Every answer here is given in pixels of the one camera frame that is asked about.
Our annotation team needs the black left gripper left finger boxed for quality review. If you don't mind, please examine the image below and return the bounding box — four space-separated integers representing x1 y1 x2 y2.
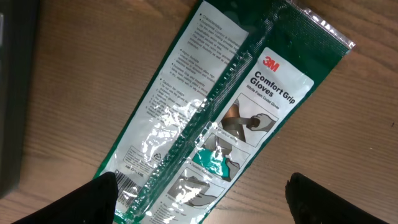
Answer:
13 172 118 224

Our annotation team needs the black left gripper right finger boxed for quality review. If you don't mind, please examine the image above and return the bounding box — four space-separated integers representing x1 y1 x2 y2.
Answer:
285 172 386 224

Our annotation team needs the green white wipes pack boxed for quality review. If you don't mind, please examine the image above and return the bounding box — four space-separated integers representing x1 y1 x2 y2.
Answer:
97 0 354 223

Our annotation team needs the grey plastic mesh basket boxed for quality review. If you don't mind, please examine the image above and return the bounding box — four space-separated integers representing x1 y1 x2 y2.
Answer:
1 0 40 198

